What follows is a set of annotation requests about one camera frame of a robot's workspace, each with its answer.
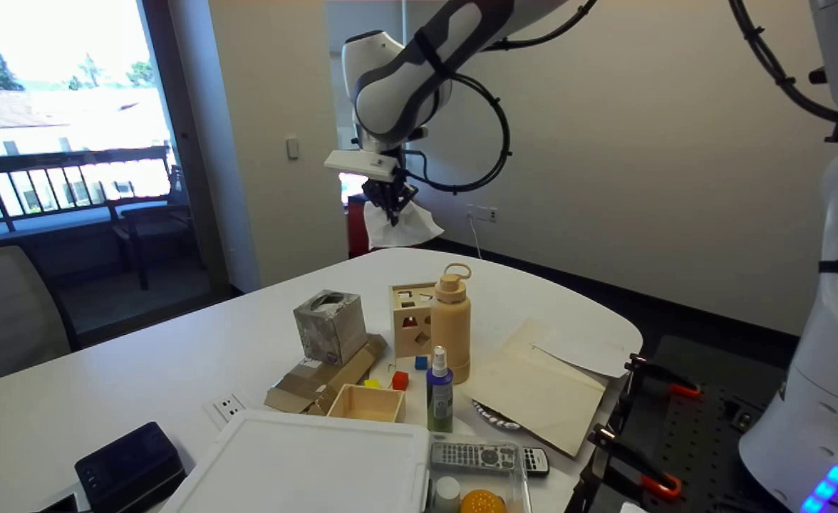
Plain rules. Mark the black perforated robot table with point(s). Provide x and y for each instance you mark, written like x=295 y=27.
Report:
x=723 y=445

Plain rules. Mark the yellow cube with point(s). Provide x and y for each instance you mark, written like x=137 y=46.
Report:
x=371 y=382

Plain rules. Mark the beige paper sheet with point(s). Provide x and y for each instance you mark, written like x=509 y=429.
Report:
x=535 y=388

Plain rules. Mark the grey patterned tissue box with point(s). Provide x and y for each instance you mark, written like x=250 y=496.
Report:
x=330 y=328

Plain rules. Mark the black box device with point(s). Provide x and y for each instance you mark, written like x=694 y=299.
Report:
x=130 y=466

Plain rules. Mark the white paper towel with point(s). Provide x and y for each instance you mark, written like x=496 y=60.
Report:
x=421 y=228

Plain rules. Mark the beige water bottle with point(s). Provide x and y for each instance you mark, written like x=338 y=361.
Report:
x=451 y=331

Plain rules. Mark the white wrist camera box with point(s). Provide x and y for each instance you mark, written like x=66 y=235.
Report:
x=358 y=163

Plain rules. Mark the grey office chair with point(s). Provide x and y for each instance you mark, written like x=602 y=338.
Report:
x=9 y=314

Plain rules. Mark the white round cap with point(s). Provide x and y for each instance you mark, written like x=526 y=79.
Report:
x=446 y=490

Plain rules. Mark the dark balcony railing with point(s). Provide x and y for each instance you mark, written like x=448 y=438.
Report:
x=59 y=157

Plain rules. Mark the white table power outlet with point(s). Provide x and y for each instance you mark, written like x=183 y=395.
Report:
x=228 y=408

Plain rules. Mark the clear plastic container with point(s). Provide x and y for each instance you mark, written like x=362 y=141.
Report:
x=518 y=489

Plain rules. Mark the small blue cap bottle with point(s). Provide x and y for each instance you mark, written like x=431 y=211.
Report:
x=439 y=401

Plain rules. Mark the blue cube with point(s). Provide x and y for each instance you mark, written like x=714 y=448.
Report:
x=421 y=362

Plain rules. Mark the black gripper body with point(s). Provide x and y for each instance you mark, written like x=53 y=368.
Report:
x=391 y=191

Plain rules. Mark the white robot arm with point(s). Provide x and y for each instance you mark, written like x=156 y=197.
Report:
x=837 y=381

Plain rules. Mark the dark outdoor chair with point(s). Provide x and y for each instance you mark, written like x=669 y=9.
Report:
x=149 y=222

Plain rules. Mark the black orange clamp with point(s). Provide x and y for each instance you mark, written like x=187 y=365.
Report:
x=662 y=374
x=662 y=485

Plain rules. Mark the orange round item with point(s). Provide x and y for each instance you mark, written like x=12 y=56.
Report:
x=483 y=502

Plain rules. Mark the wooden shape sorter box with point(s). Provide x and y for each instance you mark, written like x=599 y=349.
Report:
x=411 y=328

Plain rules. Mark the grey remote control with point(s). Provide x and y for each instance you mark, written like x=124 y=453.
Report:
x=486 y=458

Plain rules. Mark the black white striped dish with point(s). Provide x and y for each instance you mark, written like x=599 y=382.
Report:
x=493 y=416

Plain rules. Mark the brown cardboard box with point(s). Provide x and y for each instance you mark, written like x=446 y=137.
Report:
x=305 y=385

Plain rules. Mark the open wooden box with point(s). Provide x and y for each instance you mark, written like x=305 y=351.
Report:
x=367 y=403

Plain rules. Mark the red bin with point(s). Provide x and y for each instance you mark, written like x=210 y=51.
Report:
x=358 y=232

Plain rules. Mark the white wall light switch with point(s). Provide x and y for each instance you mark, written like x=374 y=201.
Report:
x=292 y=147

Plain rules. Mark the red cube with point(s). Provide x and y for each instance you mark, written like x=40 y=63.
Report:
x=399 y=381

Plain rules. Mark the white wall outlet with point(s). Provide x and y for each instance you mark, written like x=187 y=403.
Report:
x=491 y=214

